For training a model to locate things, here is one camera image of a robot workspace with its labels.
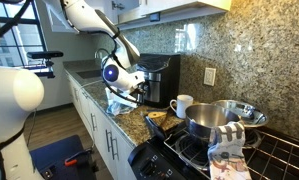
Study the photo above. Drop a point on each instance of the dark wooden spatula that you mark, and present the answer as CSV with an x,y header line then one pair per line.
x,y
169,118

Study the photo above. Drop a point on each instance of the window with dark frame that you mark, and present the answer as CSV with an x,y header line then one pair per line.
x,y
25,33

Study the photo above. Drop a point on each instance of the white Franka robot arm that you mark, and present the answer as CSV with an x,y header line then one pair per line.
x,y
85,16

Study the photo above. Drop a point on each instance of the white base kitchen cabinets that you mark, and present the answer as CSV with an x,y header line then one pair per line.
x,y
122,156

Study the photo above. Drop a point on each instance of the black and steel tongs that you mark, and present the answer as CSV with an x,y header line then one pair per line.
x,y
154,126

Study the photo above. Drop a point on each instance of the curved sink faucet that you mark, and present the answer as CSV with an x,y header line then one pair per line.
x,y
100,51

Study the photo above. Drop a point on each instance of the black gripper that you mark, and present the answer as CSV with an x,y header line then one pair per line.
x,y
137,87

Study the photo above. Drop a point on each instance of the black stereo camera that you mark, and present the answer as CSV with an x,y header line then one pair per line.
x,y
44,54

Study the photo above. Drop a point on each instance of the white ceramic mug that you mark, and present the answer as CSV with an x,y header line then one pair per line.
x,y
184,106

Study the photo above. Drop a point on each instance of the black electric stove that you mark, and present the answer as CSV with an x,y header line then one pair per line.
x,y
155,163

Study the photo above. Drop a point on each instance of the dark blue robot base platform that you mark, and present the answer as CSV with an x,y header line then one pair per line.
x,y
55,153

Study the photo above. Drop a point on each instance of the deep stainless steel pot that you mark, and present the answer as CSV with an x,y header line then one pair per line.
x,y
205,120

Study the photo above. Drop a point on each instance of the shallow stainless steel bowl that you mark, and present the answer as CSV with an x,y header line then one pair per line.
x,y
252,116

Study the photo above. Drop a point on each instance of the white wall outlet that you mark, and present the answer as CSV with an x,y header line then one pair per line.
x,y
209,76

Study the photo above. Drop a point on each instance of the black coffee machine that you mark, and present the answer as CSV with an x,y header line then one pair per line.
x,y
170,83

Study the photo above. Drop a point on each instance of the black camera stand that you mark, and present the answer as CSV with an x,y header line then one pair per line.
x,y
47,71

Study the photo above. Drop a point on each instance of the kitchen sink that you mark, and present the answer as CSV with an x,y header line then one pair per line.
x,y
89,74

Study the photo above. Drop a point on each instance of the small black under-cabinet box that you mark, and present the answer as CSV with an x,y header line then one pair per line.
x,y
155,17

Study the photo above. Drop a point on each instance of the patterned dish towel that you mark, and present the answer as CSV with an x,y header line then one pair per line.
x,y
227,150

